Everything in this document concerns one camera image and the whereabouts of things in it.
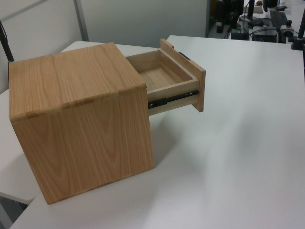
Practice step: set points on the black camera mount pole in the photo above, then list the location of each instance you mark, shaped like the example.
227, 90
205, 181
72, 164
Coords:
7, 47

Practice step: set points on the wooden drawer cabinet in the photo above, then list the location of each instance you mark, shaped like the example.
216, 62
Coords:
78, 133

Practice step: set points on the dark brown bottle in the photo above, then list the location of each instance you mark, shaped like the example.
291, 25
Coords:
219, 16

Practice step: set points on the black computer mouse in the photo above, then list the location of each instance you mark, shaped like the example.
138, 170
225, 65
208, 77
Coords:
281, 7

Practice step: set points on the small black curved piece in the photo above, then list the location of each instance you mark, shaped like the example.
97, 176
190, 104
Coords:
185, 55

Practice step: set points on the dark keyboard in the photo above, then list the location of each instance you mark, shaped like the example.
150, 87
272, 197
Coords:
278, 17

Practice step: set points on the emergency stop button box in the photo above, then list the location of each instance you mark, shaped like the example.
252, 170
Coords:
287, 28

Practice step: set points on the black metal drawer slide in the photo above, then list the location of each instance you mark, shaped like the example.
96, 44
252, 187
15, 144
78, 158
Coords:
166, 99

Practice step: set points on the grey aluminium partition post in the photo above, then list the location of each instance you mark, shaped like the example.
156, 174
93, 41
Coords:
82, 21

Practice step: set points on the small black box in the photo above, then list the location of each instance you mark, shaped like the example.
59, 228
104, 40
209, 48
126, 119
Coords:
239, 35

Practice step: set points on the black monitor stand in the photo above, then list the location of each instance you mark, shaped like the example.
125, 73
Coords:
250, 19

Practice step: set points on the black electronics box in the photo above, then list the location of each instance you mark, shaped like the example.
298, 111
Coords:
264, 35

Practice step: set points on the black clamped mount pole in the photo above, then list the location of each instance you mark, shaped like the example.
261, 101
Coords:
300, 28

